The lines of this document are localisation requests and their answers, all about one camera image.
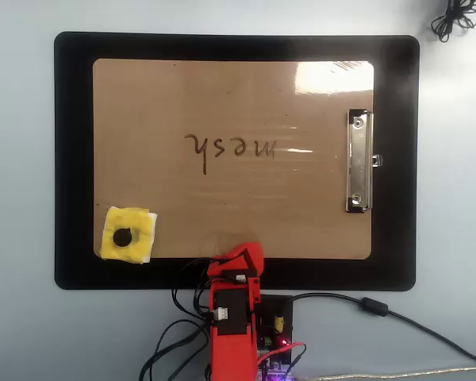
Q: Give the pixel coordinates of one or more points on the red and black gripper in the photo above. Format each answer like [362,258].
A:
[230,279]

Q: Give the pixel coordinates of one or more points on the black rectangular desk mat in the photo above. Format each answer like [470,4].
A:
[71,158]

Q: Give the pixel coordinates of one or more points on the silver metal clipboard clip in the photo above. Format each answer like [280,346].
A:
[359,158]

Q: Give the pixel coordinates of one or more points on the brown clipboard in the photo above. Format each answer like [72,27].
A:
[143,119]

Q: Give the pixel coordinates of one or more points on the yellow sponge with black knob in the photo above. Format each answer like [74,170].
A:
[139,222]

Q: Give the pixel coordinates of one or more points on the controller circuit board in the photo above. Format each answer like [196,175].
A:
[275,367]

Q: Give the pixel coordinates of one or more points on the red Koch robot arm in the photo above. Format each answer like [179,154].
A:
[234,353]

